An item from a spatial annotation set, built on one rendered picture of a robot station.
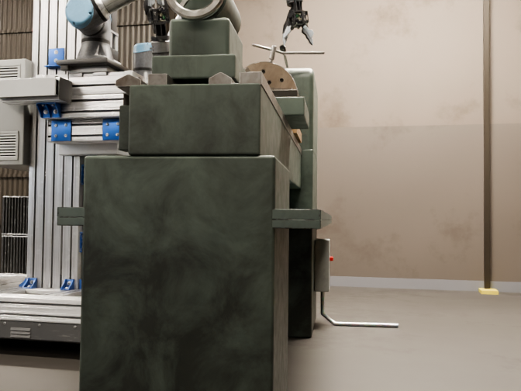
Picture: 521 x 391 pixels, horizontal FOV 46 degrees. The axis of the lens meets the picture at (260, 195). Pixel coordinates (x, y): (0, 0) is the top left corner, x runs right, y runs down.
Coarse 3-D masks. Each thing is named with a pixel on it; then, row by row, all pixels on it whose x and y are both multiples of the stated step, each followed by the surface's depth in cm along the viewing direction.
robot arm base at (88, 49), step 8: (88, 40) 248; (96, 40) 248; (104, 40) 250; (80, 48) 251; (88, 48) 247; (96, 48) 247; (104, 48) 249; (80, 56) 247; (88, 56) 246; (96, 56) 246; (104, 56) 248
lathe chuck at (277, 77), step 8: (256, 64) 274; (264, 64) 273; (272, 64) 273; (264, 72) 273; (272, 72) 273; (280, 72) 272; (272, 80) 272; (280, 80) 272; (288, 80) 272; (296, 88) 271
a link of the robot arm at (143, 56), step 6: (138, 48) 297; (144, 48) 296; (138, 54) 297; (144, 54) 296; (150, 54) 297; (138, 60) 297; (144, 60) 296; (150, 60) 297; (138, 66) 297; (144, 66) 296; (150, 66) 297
